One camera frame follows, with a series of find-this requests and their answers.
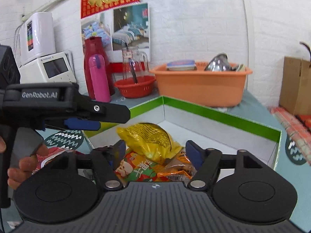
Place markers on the red thermos jug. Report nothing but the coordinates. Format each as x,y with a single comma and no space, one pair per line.
97,48

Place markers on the orange plastic basin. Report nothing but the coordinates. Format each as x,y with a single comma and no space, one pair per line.
199,87

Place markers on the glass pitcher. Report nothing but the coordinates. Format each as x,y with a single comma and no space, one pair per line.
136,63

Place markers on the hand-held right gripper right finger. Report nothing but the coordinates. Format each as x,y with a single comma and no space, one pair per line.
193,154

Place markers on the orange patterned cloth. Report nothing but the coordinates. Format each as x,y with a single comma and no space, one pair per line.
291,126

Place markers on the small orange snack packet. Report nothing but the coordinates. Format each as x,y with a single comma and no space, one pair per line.
172,174

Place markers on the pink bottle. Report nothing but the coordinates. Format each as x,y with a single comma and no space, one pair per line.
100,82

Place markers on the red plastic basket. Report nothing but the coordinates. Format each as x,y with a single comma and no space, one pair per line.
136,89

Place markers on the red snack packet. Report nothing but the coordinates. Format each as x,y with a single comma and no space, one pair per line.
52,154

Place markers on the yellow snack packet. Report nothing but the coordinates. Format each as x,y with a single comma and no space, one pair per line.
148,138

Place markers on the bedding photo wall poster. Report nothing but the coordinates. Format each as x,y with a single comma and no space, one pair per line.
131,29

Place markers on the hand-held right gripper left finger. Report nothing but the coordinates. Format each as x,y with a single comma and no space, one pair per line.
119,150

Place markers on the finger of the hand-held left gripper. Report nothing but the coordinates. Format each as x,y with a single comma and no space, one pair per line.
82,124
111,112

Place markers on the teal printed tablecloth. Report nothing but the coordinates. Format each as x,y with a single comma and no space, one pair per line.
286,174

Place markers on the orange cartoon snack packet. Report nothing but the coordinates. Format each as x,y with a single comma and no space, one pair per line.
138,170

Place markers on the white appliance with screen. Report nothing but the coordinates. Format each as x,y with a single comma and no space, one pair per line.
36,70

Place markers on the white water purifier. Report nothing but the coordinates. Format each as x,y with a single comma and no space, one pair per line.
41,36

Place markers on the person's left hand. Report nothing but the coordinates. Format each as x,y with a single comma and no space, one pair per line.
26,172

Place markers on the brown cardboard box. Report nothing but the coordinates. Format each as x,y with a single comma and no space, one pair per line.
295,87

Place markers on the green and white cardboard box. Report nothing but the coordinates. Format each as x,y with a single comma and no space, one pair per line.
218,136

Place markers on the metal bowl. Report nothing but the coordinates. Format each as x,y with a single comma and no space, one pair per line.
218,64

